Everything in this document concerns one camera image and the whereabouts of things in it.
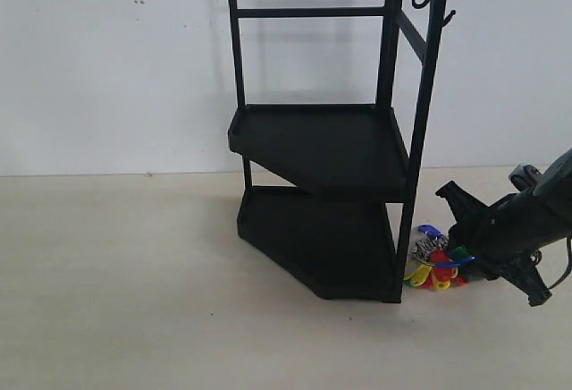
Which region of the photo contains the black two-tier corner shelf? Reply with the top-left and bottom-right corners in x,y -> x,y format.
228,0 -> 450,303

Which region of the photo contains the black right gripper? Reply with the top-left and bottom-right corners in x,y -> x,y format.
435,181 -> 571,307

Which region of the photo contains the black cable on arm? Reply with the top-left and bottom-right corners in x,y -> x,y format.
526,233 -> 572,293

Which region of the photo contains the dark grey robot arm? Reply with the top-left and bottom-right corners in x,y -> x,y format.
435,150 -> 571,307

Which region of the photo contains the colourful key tag bunch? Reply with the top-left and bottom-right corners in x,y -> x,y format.
403,225 -> 484,291

